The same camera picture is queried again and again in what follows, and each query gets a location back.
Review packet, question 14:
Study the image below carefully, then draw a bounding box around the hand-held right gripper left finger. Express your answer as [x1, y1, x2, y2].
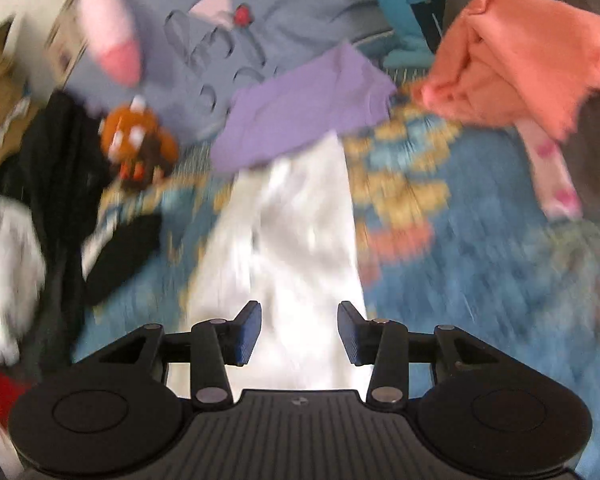
[97, 301, 262, 408]

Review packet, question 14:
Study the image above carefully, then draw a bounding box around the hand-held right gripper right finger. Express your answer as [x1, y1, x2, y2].
[337, 301, 501, 407]

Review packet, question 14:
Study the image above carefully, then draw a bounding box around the dark clothes pile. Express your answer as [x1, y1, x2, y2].
[0, 91, 112, 378]

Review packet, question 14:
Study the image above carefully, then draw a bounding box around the blue quilt with gold print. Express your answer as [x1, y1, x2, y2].
[70, 67, 600, 476]

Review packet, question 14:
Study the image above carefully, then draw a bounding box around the black folded garment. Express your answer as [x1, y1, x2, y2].
[82, 212, 164, 307]

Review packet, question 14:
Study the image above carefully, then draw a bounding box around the red panda plush toy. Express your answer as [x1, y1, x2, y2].
[99, 95, 179, 192]

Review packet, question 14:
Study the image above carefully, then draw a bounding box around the purple folded garment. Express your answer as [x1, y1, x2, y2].
[210, 42, 399, 175]

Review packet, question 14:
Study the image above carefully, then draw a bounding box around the red cloth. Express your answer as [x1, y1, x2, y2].
[0, 367, 33, 423]

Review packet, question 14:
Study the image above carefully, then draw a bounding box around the white and black garment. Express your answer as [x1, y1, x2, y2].
[0, 196, 47, 367]

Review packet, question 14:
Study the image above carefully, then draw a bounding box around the grey-blue pillow with script print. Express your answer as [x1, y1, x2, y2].
[64, 0, 397, 142]

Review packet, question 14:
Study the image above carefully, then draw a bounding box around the coral orange garment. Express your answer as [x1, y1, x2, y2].
[409, 0, 600, 142]

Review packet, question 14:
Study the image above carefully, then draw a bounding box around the blue cartoon cushion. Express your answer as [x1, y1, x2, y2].
[354, 0, 455, 70]

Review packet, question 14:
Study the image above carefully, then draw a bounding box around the pink plush toy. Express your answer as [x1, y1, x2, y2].
[74, 0, 155, 87]

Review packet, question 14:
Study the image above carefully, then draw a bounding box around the framed picture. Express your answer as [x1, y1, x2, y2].
[46, 0, 90, 83]

